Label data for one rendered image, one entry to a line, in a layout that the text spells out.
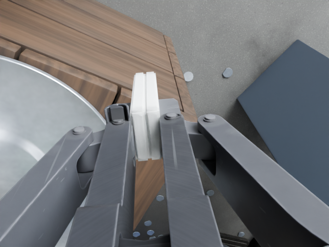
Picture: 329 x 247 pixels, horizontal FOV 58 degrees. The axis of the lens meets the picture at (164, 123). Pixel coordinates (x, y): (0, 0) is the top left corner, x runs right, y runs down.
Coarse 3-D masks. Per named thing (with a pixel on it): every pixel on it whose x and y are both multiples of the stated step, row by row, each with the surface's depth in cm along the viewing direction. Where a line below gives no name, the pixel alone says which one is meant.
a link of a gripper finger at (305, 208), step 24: (216, 120) 14; (216, 144) 12; (240, 144) 12; (216, 168) 13; (240, 168) 11; (264, 168) 10; (240, 192) 11; (264, 192) 9; (288, 192) 9; (240, 216) 11; (264, 216) 10; (288, 216) 8; (312, 216) 8; (264, 240) 10; (288, 240) 9; (312, 240) 8
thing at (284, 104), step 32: (288, 64) 61; (320, 64) 54; (256, 96) 64; (288, 96) 56; (320, 96) 50; (256, 128) 59; (288, 128) 52; (320, 128) 46; (288, 160) 48; (320, 160) 43; (320, 192) 41
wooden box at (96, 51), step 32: (0, 0) 34; (32, 0) 39; (64, 0) 47; (0, 32) 28; (32, 32) 31; (64, 32) 35; (96, 32) 41; (128, 32) 49; (160, 32) 60; (32, 64) 27; (64, 64) 28; (96, 64) 32; (128, 64) 37; (160, 64) 42; (96, 96) 29; (128, 96) 29; (160, 96) 33; (160, 160) 34
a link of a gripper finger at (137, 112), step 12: (144, 84) 19; (132, 96) 17; (144, 96) 17; (132, 108) 15; (144, 108) 15; (132, 120) 15; (144, 120) 15; (144, 132) 15; (144, 144) 16; (144, 156) 16
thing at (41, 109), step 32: (0, 64) 26; (0, 96) 28; (32, 96) 28; (64, 96) 28; (0, 128) 30; (32, 128) 30; (64, 128) 30; (96, 128) 31; (0, 160) 31; (32, 160) 31; (0, 192) 33
